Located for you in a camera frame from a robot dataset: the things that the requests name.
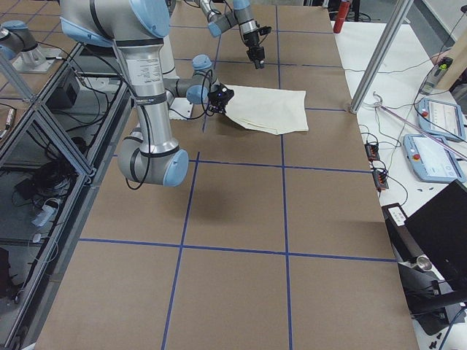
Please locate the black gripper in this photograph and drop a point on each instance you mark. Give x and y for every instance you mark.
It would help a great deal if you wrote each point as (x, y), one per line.
(214, 96)
(251, 39)

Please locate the cream long-sleeve cat shirt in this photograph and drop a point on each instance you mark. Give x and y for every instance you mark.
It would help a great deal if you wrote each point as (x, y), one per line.
(268, 110)

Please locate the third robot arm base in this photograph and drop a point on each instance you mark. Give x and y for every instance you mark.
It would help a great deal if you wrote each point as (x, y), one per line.
(19, 45)

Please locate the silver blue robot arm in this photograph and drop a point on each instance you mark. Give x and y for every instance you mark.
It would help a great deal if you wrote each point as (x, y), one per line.
(239, 14)
(136, 30)

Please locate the red bottle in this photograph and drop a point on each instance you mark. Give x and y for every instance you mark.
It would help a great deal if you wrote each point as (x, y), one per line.
(341, 16)

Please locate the small black relay board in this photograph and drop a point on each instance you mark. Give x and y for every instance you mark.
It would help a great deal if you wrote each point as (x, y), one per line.
(372, 152)

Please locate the metal stick with hook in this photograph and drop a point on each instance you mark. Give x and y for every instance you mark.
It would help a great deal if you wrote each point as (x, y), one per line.
(448, 148)

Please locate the far blue teach pendant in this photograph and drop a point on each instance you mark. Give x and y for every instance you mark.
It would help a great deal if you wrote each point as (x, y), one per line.
(441, 119)

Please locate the blue teach pendant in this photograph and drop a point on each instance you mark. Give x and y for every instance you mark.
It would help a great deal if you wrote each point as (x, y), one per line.
(441, 119)
(430, 161)

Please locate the near blue teach pendant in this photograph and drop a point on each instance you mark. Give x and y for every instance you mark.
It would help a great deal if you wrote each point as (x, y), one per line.
(430, 161)

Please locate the black power adapter box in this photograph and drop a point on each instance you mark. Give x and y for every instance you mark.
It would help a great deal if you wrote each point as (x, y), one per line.
(397, 214)

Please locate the black laptop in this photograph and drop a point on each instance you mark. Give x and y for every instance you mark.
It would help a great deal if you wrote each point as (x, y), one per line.
(431, 250)

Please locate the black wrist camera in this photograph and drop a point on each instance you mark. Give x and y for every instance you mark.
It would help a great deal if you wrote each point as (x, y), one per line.
(264, 31)

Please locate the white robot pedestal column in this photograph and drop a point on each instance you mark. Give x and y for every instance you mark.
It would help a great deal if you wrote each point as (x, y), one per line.
(179, 108)

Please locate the aluminium frame post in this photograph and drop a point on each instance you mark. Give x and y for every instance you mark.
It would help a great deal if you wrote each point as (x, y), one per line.
(400, 12)

